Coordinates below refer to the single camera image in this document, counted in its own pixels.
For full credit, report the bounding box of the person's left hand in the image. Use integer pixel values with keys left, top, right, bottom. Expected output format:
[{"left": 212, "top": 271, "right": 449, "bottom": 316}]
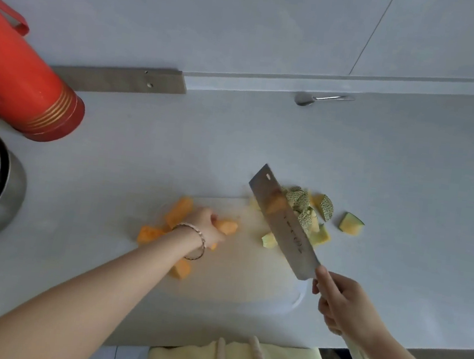
[{"left": 181, "top": 205, "right": 231, "bottom": 257}]

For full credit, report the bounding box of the person's right hand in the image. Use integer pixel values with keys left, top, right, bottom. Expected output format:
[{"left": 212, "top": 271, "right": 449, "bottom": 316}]
[{"left": 306, "top": 265, "right": 382, "bottom": 347}]

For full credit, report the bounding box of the small orange melon chunk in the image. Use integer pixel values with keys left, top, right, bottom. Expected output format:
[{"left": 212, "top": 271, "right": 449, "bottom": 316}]
[{"left": 212, "top": 218, "right": 240, "bottom": 237}]

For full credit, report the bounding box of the steel cleaver knife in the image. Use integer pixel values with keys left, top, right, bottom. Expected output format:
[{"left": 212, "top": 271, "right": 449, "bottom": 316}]
[{"left": 229, "top": 162, "right": 392, "bottom": 359}]

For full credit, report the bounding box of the person's left forearm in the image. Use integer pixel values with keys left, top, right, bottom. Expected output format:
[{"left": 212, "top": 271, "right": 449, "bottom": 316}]
[{"left": 0, "top": 205, "right": 203, "bottom": 359}]

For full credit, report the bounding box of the long orange melon slice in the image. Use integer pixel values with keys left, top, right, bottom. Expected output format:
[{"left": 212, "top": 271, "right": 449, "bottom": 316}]
[{"left": 164, "top": 194, "right": 195, "bottom": 230}]

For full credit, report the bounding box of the white cutting board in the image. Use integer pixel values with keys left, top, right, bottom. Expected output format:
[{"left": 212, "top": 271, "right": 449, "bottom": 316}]
[{"left": 154, "top": 189, "right": 317, "bottom": 318}]

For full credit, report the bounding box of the pile of melon rind pieces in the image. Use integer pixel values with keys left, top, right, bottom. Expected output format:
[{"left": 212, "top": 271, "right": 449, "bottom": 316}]
[{"left": 246, "top": 182, "right": 369, "bottom": 260}]

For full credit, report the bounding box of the metal spoon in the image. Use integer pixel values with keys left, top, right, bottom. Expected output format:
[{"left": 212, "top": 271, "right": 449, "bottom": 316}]
[{"left": 294, "top": 89, "right": 356, "bottom": 113}]

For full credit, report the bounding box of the red thermos flask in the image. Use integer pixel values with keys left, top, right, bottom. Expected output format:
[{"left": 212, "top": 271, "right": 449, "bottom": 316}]
[{"left": 0, "top": 0, "right": 98, "bottom": 147}]

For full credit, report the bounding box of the thin bead bracelet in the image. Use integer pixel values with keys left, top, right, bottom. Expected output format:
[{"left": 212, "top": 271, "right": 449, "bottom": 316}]
[{"left": 168, "top": 221, "right": 209, "bottom": 263}]

